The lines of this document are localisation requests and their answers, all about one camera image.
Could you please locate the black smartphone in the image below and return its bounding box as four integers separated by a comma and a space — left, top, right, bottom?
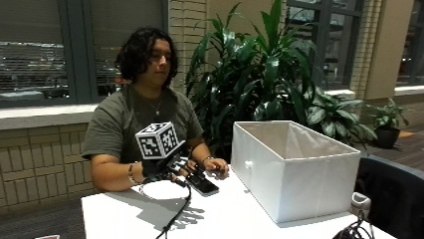
184, 169, 220, 197

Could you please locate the white marker cube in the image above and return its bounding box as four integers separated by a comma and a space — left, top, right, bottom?
134, 121, 180, 160

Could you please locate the white fabric storage box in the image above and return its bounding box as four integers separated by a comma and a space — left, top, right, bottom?
228, 119, 362, 224

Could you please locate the the person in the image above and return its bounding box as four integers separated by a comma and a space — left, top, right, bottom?
81, 27, 230, 193

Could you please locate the broad-leaved green plant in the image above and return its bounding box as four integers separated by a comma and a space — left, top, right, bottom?
303, 88, 378, 148

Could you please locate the tall green leafy plant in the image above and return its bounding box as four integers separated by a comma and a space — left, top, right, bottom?
184, 0, 328, 162

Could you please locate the white plastic device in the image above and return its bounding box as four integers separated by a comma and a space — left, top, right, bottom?
349, 191, 372, 219

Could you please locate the grey stone window sill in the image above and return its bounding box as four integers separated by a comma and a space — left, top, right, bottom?
0, 104, 99, 131

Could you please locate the black plant pot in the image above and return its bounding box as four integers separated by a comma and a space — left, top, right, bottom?
373, 126, 401, 150

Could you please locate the dark padded chair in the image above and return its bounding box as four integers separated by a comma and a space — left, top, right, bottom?
353, 154, 424, 239

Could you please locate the small potted green plant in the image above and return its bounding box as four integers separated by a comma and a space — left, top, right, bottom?
364, 98, 410, 131

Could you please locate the narrow grey-framed window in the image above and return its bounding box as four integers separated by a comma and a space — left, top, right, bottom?
284, 0, 365, 92

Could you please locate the large grey-framed window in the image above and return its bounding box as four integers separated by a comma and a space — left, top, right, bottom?
0, 0, 170, 110

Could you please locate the dark window at edge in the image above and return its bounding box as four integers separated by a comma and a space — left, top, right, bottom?
394, 0, 424, 88

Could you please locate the beaded wrist bracelet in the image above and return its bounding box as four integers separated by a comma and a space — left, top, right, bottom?
126, 161, 140, 186

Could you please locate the black glove cable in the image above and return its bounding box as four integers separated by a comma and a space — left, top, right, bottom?
154, 178, 194, 239

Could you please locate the silver pendant necklace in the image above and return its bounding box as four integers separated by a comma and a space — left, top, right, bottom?
142, 96, 167, 118

